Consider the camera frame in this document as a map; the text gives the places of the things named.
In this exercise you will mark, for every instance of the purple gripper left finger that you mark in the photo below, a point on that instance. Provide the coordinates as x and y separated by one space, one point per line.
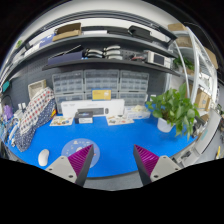
75 167

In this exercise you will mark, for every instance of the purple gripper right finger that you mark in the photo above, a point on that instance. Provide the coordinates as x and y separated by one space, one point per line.
152 167

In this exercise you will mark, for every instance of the white computer mouse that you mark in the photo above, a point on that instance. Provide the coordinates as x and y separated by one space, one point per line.
43 157

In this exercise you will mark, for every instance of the blue desk mat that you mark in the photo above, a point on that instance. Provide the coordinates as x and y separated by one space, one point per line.
115 143

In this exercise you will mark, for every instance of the small black box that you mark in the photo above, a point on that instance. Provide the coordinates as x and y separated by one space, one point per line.
83 117

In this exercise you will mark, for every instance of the left sticker sheet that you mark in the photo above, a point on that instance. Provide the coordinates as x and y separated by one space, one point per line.
61 121

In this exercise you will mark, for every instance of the sticker sheet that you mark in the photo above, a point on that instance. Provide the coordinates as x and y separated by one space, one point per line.
118 120
61 121

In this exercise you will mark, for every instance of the clear plastic bag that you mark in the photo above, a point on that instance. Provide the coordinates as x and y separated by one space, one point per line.
136 112

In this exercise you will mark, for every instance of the right sticker sheet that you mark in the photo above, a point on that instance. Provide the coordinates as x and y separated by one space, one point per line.
118 120

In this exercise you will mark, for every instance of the green potted plant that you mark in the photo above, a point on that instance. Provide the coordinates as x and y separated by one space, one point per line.
174 109

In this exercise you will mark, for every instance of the white keyboard box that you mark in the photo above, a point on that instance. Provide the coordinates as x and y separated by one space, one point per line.
98 108

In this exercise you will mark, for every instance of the patterned fabric bundle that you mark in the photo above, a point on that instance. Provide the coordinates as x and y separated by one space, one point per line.
39 111

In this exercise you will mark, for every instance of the yellow card box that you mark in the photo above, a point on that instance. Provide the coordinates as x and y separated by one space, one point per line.
101 94

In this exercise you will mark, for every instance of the grey drawer organizer cabinet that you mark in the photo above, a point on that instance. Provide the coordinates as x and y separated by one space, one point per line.
78 85

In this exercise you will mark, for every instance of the white electronic instrument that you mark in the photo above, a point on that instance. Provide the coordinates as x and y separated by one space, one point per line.
158 59

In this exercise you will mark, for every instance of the dark blue flat box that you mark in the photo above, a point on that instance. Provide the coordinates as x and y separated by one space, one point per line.
65 57

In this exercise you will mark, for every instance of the cardboard box on shelf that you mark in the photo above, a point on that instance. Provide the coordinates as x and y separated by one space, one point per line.
67 31

